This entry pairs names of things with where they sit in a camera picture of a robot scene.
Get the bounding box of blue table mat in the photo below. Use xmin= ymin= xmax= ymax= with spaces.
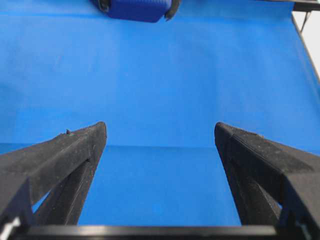
xmin=0 ymin=0 xmax=320 ymax=226

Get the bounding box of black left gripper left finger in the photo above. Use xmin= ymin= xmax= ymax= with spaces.
xmin=0 ymin=121 xmax=107 ymax=226

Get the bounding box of blue block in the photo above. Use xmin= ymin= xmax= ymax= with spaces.
xmin=106 ymin=0 xmax=173 ymax=24

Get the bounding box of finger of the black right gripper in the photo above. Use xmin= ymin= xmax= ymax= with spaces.
xmin=164 ymin=0 xmax=181 ymax=21
xmin=90 ymin=0 xmax=111 ymax=13

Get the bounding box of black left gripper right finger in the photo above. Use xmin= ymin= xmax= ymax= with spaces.
xmin=214 ymin=122 xmax=320 ymax=230

